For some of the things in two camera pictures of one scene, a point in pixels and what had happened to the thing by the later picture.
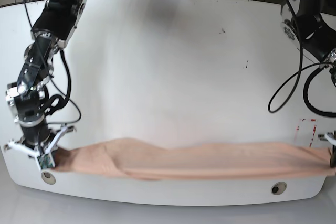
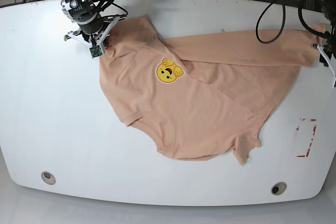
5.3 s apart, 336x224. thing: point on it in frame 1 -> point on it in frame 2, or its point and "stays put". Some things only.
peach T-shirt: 135,158 -> 198,94
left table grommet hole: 48,178 stays put
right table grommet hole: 278,188 stays put
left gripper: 38,140 -> 92,39
